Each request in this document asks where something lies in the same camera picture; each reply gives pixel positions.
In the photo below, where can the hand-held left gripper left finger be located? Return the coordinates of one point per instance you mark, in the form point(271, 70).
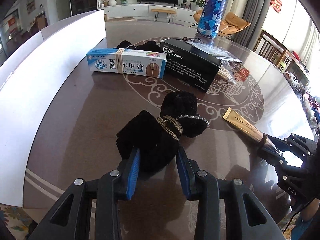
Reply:
point(132, 172)

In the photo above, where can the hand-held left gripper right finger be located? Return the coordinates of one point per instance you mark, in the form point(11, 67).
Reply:
point(183, 172)

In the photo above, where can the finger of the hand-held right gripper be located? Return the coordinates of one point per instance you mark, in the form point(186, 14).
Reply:
point(275, 161)
point(300, 142)

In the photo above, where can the black fuzzy socks bundle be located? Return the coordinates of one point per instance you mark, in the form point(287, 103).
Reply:
point(155, 140)

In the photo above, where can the gold cosmetic tube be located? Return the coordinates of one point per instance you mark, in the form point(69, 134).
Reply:
point(240, 122)

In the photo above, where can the person's right forearm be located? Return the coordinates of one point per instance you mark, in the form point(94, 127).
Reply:
point(311, 207)

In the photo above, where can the pile of colourful clutter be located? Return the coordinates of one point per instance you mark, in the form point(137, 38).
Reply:
point(311, 110)

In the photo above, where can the wooden slatted chair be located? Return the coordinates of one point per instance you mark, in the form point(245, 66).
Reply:
point(275, 50)

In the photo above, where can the bag of wooden sticks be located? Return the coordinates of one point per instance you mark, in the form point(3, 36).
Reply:
point(223, 73)

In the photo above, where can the black cardboard box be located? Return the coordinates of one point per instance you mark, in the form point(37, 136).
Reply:
point(190, 67)

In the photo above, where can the blue and white ointment box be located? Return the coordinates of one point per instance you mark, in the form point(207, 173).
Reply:
point(105, 63)

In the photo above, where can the clear bag with dark contents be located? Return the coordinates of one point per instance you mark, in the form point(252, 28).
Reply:
point(212, 51)

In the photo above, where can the black socks bundle far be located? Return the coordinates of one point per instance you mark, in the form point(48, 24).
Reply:
point(147, 46)

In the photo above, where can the patterned floor rug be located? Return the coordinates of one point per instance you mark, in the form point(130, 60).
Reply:
point(12, 222)

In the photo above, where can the white partition board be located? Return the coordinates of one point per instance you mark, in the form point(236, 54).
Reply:
point(37, 80)

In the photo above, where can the thin-framed eyeglasses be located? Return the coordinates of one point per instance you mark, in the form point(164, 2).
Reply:
point(186, 39)

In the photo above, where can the orange lounge chair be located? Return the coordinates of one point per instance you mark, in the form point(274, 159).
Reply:
point(235, 22)

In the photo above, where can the red window decoration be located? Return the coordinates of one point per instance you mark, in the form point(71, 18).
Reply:
point(276, 3)

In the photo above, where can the grey curtain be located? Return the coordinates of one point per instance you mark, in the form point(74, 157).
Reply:
point(257, 7)

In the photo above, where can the blue camouflage bottle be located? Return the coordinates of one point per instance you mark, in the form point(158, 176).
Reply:
point(212, 12)

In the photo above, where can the white television cabinet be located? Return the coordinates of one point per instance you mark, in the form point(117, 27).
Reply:
point(140, 11)

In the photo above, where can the wooden bench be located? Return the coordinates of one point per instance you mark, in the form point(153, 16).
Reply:
point(163, 11)

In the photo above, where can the small potted plant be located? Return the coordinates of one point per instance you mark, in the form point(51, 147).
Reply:
point(183, 2)

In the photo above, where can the white round vase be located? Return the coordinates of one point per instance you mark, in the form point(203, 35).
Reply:
point(112, 2)

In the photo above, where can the leafy potted plant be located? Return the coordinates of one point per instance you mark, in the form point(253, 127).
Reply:
point(198, 1)

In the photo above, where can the framed wall painting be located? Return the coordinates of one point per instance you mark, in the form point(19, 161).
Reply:
point(30, 3)

